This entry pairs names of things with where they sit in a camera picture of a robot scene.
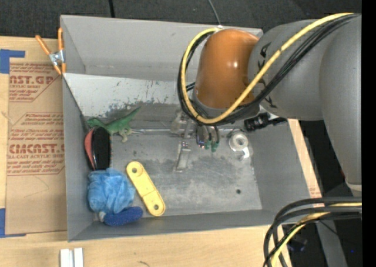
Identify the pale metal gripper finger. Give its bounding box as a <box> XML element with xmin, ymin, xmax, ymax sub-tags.
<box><xmin>175</xmin><ymin>141</ymin><xmax>192</xmax><ymax>172</ymax></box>
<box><xmin>171</xmin><ymin>111</ymin><xmax>192</xmax><ymax>139</ymax></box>

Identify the grey metal bin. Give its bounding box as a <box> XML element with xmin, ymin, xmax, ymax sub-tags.
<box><xmin>59</xmin><ymin>15</ymin><xmax>312</xmax><ymax>242</ymax></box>

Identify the yellow flat oblong piece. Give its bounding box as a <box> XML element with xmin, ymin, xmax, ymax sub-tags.
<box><xmin>126</xmin><ymin>161</ymin><xmax>166</xmax><ymax>217</ymax></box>

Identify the green toy dinosaur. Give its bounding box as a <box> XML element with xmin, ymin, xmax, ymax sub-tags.
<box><xmin>86</xmin><ymin>106</ymin><xmax>142</xmax><ymax>143</ymax></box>

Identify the light blue cloth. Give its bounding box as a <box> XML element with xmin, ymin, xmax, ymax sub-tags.
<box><xmin>86</xmin><ymin>168</ymin><xmax>137</xmax><ymax>214</ymax></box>

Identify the black and red oval case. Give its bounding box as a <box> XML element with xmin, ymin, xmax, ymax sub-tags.
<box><xmin>83</xmin><ymin>126</ymin><xmax>113</xmax><ymax>171</ymax></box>

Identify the dark blue sponge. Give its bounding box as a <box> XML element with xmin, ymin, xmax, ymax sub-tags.
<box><xmin>102</xmin><ymin>206</ymin><xmax>144</xmax><ymax>227</ymax></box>

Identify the brown cardboard board, red print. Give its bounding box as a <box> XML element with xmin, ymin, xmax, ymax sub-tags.
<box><xmin>0</xmin><ymin>35</ymin><xmax>324</xmax><ymax>236</ymax></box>

